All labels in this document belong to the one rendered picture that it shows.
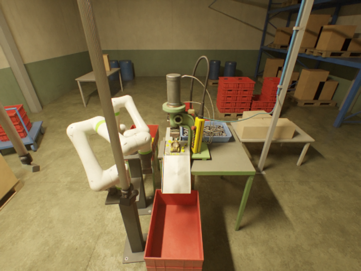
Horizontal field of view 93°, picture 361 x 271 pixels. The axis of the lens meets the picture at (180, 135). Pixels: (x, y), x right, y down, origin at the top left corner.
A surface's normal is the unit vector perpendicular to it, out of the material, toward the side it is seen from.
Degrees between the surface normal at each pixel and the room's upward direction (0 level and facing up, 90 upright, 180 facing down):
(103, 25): 90
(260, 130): 90
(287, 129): 90
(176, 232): 0
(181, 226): 0
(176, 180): 30
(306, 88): 90
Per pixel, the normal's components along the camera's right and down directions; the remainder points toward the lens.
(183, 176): 0.00, -0.49
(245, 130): 0.00, 0.51
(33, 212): 0.00, -0.86
